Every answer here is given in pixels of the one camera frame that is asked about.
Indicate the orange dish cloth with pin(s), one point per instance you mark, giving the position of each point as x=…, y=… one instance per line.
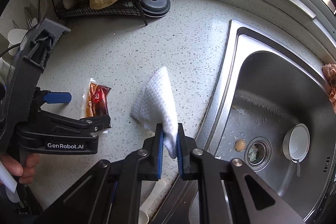
x=331, y=82

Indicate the white garlic bulb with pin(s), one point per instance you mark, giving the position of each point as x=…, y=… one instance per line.
x=68, y=2

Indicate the person's left hand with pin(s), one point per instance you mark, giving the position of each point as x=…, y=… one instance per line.
x=26, y=169

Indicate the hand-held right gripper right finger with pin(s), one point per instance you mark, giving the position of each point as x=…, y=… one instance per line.
x=181, y=158

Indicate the steel utensil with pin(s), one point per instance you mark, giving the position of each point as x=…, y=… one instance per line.
x=36, y=11
x=27, y=14

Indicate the stainless steel sink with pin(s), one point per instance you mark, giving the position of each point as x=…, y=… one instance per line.
x=262, y=108

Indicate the white measuring spoon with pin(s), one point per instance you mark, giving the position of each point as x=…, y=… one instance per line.
x=151, y=200

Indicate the sink drain strainer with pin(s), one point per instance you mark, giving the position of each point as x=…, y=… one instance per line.
x=258, y=153

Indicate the steel spoon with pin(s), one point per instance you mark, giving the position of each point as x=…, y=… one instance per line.
x=298, y=167

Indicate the black round lid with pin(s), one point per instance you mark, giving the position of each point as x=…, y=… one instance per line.
x=155, y=2

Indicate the red brown sauce packet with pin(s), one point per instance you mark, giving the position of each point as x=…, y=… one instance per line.
x=97, y=100

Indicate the white paper towel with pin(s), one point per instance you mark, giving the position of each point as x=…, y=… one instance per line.
x=157, y=98

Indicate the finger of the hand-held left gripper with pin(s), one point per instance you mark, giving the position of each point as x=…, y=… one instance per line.
x=57, y=98
x=78, y=121

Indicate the white ceramic bowl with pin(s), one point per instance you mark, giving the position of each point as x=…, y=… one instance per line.
x=299, y=142

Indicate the brown food scrap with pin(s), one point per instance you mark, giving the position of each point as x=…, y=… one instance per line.
x=240, y=145

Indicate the white plastic piece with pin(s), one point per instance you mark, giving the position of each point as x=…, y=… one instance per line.
x=8, y=179

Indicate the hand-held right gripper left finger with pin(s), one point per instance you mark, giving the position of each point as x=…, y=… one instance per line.
x=157, y=158

